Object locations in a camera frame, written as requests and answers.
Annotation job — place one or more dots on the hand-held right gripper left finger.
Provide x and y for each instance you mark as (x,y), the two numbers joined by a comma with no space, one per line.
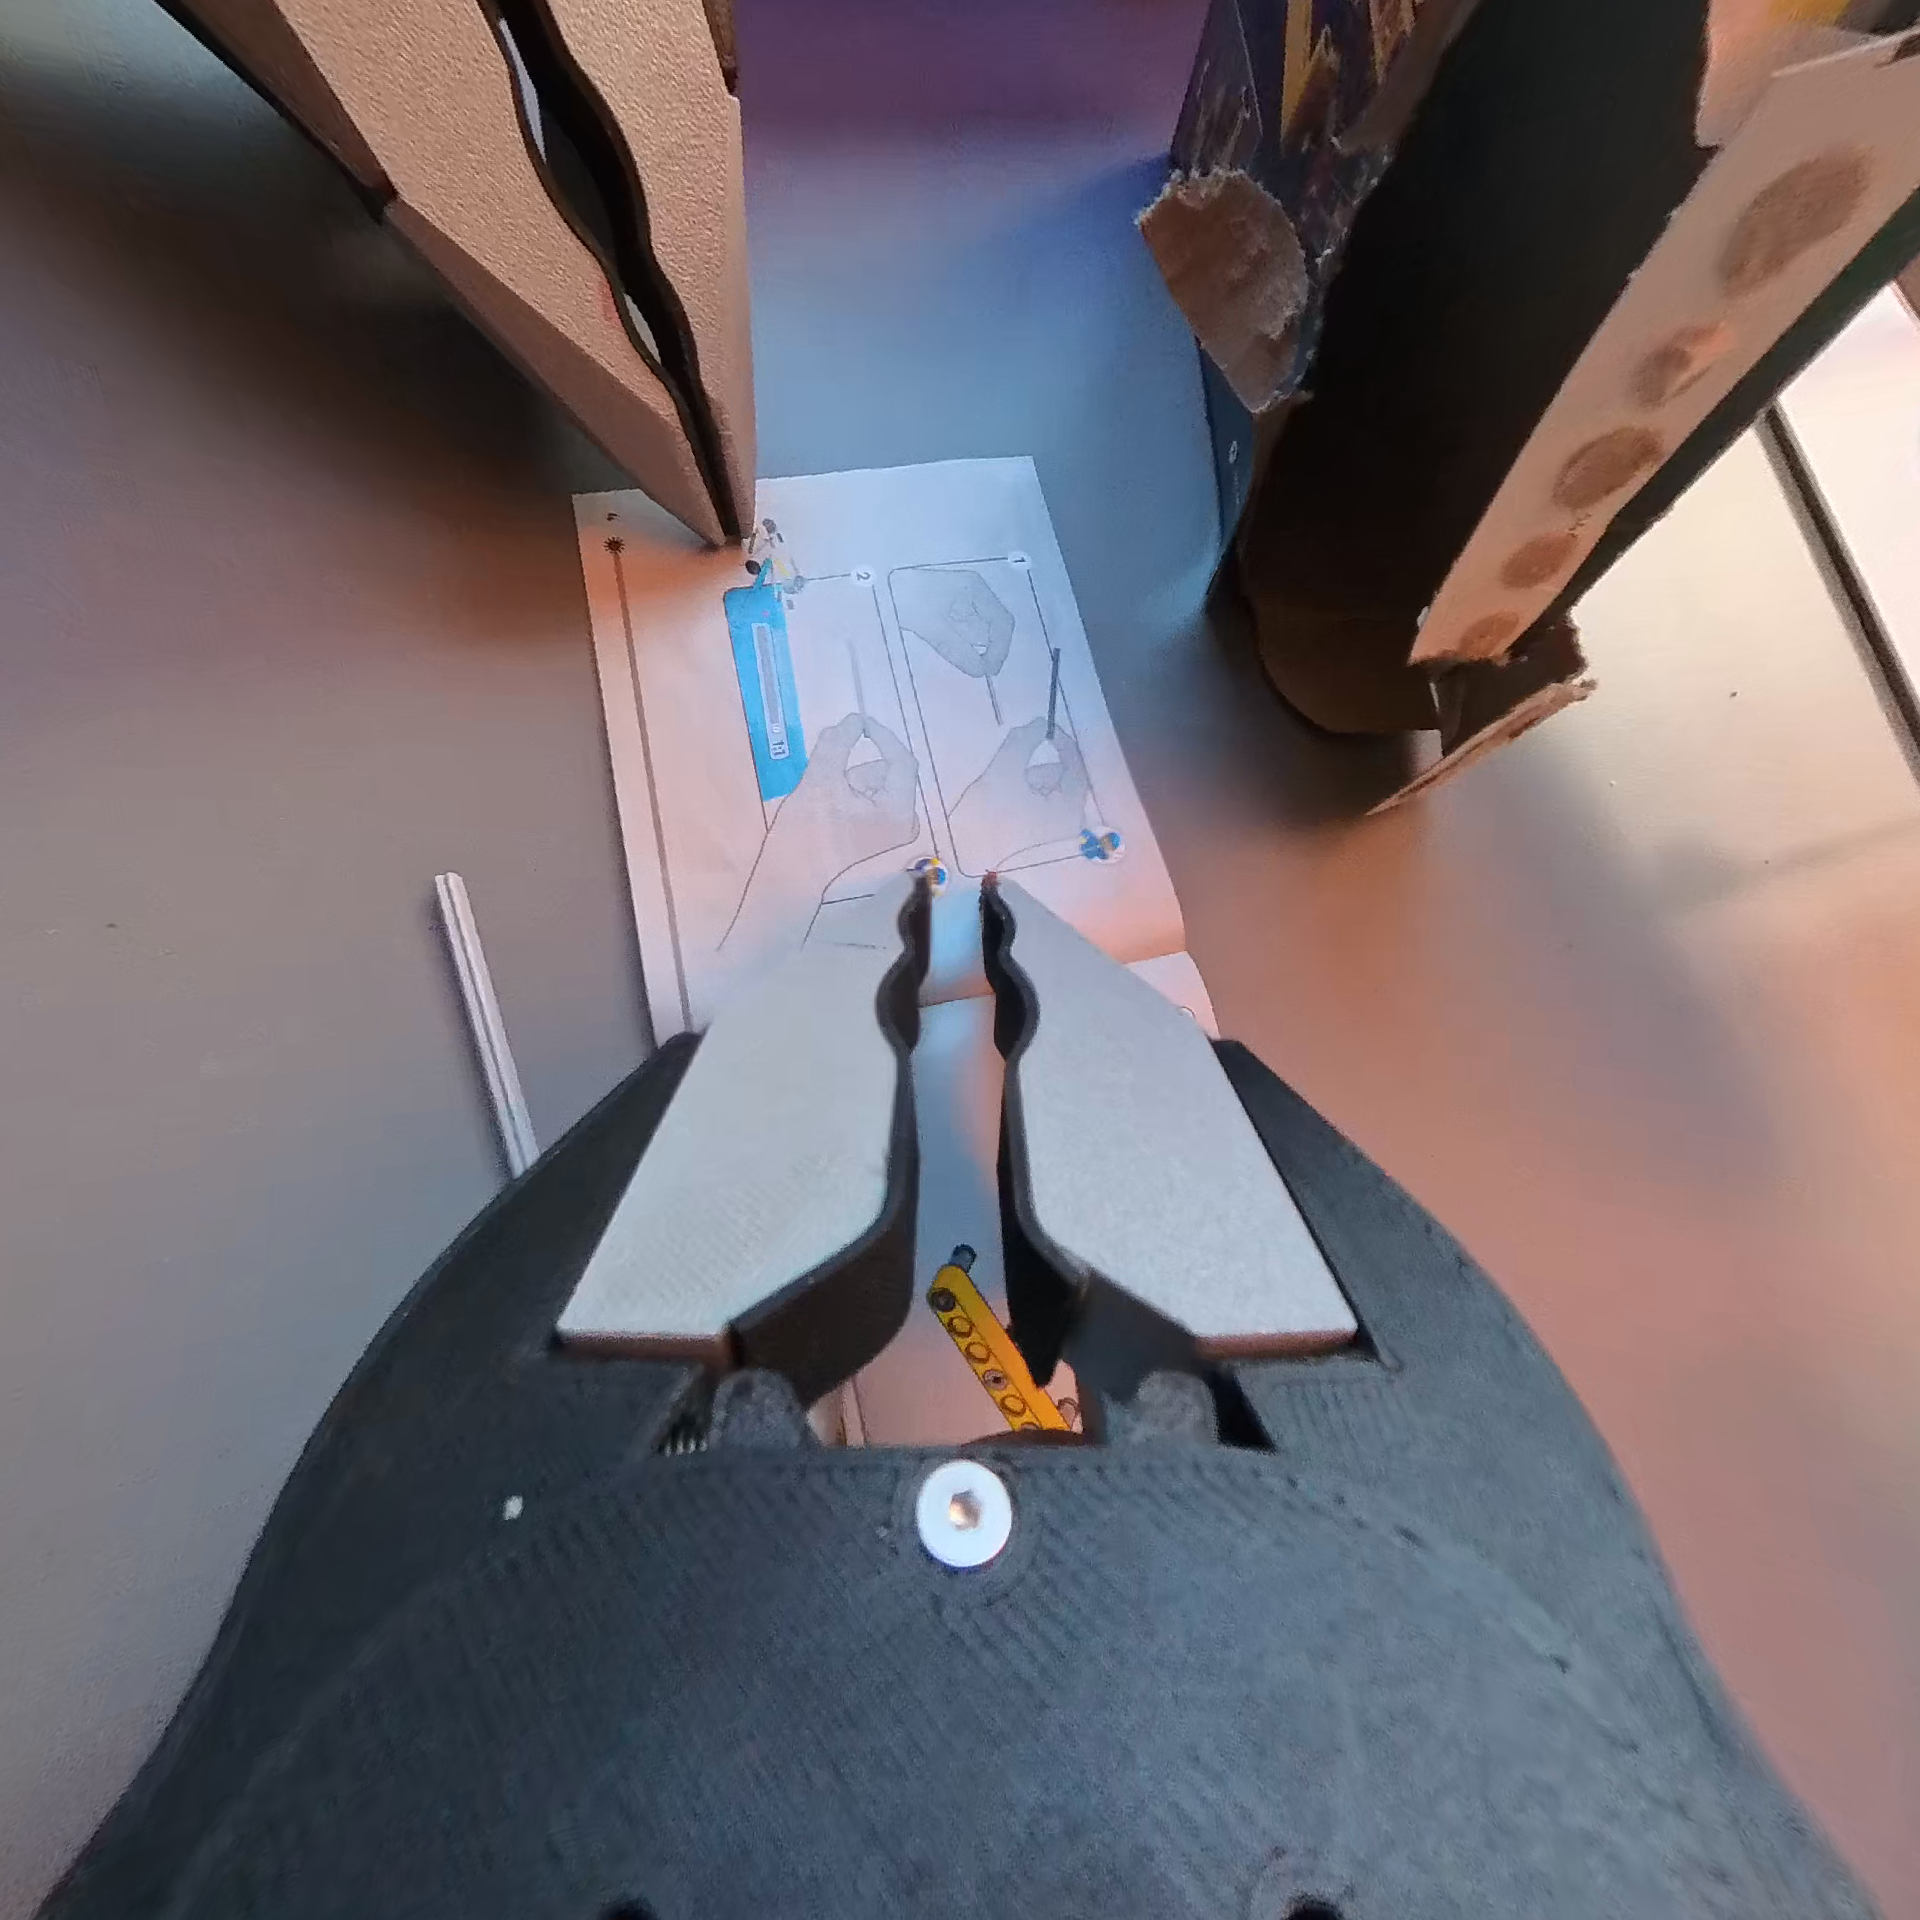
(753,1172)

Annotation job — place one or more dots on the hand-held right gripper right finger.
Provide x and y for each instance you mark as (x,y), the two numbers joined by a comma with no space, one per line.
(1157,1188)

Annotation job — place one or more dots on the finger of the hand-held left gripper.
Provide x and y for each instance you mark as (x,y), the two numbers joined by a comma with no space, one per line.
(496,196)
(673,166)

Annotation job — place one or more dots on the yellow lego beam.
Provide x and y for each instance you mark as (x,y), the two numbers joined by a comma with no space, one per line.
(974,1345)

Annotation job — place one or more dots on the grey lego axle rod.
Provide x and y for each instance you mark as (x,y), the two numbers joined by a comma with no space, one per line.
(484,1018)

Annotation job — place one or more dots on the lego instruction booklet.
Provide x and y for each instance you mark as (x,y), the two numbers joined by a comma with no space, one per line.
(959,675)

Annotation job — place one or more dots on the torn dark lego box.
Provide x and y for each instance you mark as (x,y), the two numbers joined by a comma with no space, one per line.
(1437,376)

